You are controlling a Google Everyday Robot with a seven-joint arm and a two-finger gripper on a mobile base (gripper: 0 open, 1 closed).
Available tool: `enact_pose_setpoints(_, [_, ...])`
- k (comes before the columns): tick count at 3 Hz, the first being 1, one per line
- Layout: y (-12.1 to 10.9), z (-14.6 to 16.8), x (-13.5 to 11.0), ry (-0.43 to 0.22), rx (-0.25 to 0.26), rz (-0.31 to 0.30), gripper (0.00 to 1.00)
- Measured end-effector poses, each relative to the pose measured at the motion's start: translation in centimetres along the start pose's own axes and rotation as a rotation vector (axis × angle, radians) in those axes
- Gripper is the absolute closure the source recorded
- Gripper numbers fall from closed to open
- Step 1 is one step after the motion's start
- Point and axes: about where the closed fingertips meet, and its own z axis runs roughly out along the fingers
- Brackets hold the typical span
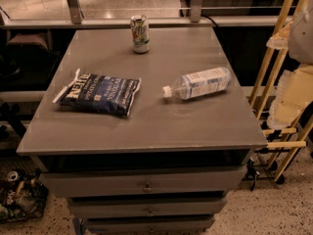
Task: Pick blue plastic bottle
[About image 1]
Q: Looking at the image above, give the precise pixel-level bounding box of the black cable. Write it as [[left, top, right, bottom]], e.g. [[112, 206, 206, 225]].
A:
[[201, 14, 234, 67]]

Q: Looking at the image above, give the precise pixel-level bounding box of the grey drawer cabinet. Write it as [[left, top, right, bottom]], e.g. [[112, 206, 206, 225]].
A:
[[18, 26, 266, 226]]

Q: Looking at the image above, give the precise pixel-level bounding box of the top grey drawer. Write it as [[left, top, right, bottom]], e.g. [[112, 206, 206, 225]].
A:
[[40, 165, 246, 198]]

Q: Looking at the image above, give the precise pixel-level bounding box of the middle grey drawer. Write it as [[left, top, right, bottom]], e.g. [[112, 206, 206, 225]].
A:
[[68, 198, 226, 218]]

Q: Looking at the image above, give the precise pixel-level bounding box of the bin of trash cans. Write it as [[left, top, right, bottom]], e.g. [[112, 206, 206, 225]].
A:
[[0, 169, 49, 223]]

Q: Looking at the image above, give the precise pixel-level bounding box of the clear blue-label plastic bottle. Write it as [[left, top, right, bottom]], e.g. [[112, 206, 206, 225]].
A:
[[162, 67, 231, 100]]

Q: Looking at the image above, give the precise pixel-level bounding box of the blue potato chip bag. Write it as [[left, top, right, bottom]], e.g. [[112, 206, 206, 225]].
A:
[[53, 69, 141, 117]]

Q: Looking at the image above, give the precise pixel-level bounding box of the grey drawer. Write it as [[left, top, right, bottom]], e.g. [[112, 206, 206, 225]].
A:
[[68, 198, 226, 218], [85, 216, 214, 234], [40, 165, 246, 198]]

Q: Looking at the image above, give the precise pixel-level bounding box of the white robot shell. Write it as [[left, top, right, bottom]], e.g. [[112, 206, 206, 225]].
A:
[[289, 0, 313, 65]]

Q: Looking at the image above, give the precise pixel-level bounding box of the wooden rolling rack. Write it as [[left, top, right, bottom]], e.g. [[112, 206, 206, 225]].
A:
[[248, 0, 313, 184]]

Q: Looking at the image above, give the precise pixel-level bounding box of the dark chair at left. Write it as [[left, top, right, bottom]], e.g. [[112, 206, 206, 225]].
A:
[[0, 32, 60, 91]]

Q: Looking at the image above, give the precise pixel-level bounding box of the white green soda can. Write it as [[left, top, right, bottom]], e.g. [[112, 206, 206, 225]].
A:
[[130, 15, 150, 54]]

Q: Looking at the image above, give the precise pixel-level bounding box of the metal window railing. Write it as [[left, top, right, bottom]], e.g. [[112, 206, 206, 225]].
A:
[[0, 0, 294, 29]]

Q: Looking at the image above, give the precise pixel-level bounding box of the bottom grey drawer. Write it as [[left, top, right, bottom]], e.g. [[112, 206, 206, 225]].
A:
[[85, 216, 214, 234]]

